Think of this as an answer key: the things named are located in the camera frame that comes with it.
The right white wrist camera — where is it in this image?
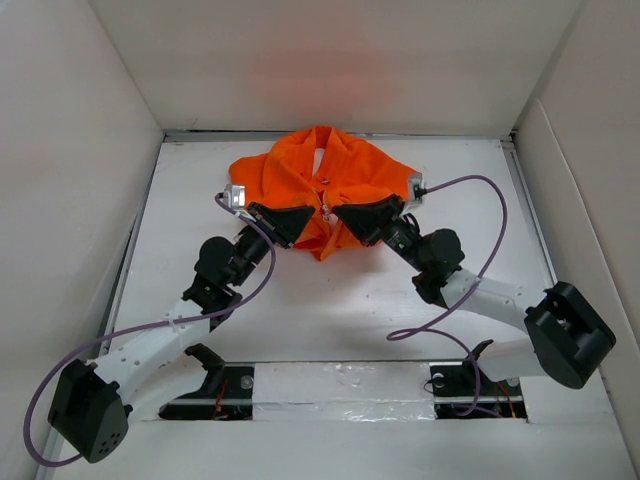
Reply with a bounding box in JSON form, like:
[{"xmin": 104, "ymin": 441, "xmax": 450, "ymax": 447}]
[{"xmin": 405, "ymin": 172, "xmax": 427, "ymax": 211}]

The orange zip jacket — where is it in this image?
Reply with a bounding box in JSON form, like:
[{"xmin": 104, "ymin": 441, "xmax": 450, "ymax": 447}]
[{"xmin": 229, "ymin": 126, "xmax": 416, "ymax": 261}]

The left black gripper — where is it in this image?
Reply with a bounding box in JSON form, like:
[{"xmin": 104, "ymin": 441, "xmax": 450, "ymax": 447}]
[{"xmin": 229, "ymin": 203, "xmax": 313, "ymax": 287}]

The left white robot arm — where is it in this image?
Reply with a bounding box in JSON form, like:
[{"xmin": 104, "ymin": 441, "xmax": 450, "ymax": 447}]
[{"xmin": 48, "ymin": 202, "xmax": 315, "ymax": 463}]

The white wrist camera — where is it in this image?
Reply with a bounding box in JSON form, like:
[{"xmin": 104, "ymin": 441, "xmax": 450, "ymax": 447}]
[
  {"xmin": 223, "ymin": 184, "xmax": 246, "ymax": 211},
  {"xmin": 405, "ymin": 172, "xmax": 427, "ymax": 211}
]

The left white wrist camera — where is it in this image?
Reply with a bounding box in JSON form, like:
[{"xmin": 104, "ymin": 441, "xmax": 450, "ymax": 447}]
[{"xmin": 223, "ymin": 184, "xmax": 246, "ymax": 211}]

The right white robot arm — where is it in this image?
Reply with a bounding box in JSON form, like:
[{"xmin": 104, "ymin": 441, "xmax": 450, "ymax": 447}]
[{"xmin": 332, "ymin": 195, "xmax": 616, "ymax": 394}]

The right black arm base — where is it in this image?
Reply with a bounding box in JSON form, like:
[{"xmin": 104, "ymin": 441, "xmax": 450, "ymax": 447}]
[{"xmin": 423, "ymin": 364, "xmax": 528, "ymax": 420}]

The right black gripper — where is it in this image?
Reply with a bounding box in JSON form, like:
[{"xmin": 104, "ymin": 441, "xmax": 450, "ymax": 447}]
[{"xmin": 333, "ymin": 193, "xmax": 428, "ymax": 272}]

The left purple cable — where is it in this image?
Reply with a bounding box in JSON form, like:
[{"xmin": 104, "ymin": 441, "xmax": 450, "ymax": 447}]
[{"xmin": 22, "ymin": 193, "xmax": 277, "ymax": 467}]

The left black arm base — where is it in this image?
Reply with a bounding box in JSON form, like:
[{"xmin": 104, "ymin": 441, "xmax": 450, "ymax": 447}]
[{"xmin": 158, "ymin": 344, "xmax": 255, "ymax": 422}]

